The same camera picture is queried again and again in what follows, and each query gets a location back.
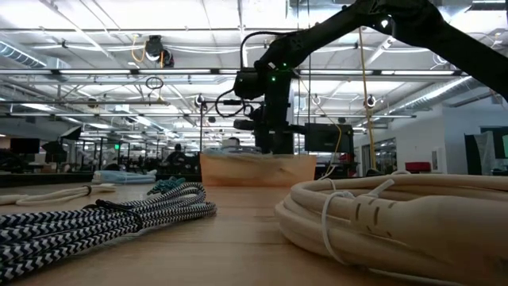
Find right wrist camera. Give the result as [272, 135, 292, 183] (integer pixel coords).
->
[233, 67, 266, 100]

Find light blue cable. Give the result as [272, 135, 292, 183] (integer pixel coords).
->
[91, 169, 158, 186]

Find cream usb cable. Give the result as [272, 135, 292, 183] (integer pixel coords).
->
[0, 183, 117, 207]

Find beige ethernet cable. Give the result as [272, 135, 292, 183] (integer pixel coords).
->
[274, 169, 508, 286]

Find red background box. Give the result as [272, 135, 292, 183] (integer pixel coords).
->
[405, 160, 433, 173]

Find black background monitor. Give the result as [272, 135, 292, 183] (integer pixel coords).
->
[303, 122, 355, 154]

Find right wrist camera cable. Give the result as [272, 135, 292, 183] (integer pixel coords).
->
[214, 30, 293, 119]

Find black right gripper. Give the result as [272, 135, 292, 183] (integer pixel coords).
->
[253, 73, 297, 156]

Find black overhead camera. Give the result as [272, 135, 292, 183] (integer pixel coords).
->
[144, 34, 175, 69]

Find yellow hanging cord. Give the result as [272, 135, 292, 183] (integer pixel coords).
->
[356, 26, 378, 172]

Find black-white zigzag braided cable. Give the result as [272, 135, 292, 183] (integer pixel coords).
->
[0, 181, 218, 284]

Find orange plastic bin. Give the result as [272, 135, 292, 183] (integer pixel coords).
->
[199, 153, 318, 188]

